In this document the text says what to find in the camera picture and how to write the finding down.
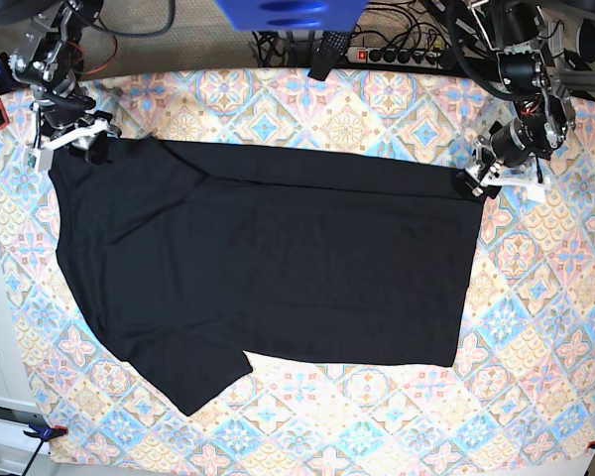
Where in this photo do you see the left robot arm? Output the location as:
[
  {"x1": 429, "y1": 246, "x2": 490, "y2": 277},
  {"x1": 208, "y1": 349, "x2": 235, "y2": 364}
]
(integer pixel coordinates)
[{"x1": 446, "y1": 1, "x2": 575, "y2": 201}]

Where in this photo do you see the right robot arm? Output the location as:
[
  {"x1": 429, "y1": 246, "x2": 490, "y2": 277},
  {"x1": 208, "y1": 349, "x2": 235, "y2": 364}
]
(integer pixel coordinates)
[{"x1": 9, "y1": 1, "x2": 121, "y2": 165}]

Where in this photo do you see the black round object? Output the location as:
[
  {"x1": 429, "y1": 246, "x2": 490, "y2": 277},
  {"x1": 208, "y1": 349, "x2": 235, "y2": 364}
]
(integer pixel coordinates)
[{"x1": 576, "y1": 19, "x2": 595, "y2": 63}]

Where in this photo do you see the patterned colourful tablecloth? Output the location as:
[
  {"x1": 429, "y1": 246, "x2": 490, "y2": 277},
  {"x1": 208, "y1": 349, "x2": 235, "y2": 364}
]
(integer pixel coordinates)
[{"x1": 0, "y1": 69, "x2": 595, "y2": 475}]

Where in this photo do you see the orange black clamp front left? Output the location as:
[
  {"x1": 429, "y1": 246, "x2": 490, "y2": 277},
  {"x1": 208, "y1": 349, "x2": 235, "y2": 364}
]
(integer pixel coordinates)
[{"x1": 23, "y1": 423, "x2": 68, "y2": 442}]

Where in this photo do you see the black mesh strap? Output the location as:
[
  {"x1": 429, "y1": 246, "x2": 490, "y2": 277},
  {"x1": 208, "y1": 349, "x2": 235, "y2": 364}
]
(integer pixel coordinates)
[{"x1": 307, "y1": 29, "x2": 351, "y2": 80}]

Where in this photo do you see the white power strip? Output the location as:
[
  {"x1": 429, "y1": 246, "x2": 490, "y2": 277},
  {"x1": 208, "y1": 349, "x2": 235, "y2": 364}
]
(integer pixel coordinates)
[{"x1": 346, "y1": 47, "x2": 443, "y2": 67}]

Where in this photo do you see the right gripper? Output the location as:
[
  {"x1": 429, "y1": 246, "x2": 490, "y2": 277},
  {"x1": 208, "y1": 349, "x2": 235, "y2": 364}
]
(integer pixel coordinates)
[{"x1": 37, "y1": 101, "x2": 114, "y2": 164}]

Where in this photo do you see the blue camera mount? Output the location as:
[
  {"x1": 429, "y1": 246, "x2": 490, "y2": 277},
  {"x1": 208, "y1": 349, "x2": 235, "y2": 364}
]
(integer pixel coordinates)
[{"x1": 216, "y1": 0, "x2": 368, "y2": 32}]

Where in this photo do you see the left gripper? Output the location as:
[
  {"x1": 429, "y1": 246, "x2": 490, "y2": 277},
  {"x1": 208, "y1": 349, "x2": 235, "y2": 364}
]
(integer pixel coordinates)
[{"x1": 454, "y1": 121, "x2": 538, "y2": 199}]

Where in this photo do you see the black T-shirt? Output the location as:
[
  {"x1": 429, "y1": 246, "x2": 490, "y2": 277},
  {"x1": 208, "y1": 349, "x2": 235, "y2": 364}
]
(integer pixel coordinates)
[{"x1": 49, "y1": 138, "x2": 483, "y2": 415}]

